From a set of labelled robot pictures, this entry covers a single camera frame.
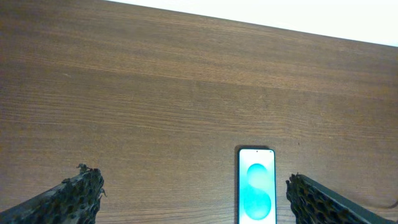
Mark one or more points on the blue Galaxy smartphone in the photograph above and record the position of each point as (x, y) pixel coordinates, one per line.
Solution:
(256, 185)

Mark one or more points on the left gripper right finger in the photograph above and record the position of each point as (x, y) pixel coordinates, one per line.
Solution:
(313, 203)

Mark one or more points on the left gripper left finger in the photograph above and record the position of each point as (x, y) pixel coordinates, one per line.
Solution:
(74, 200)

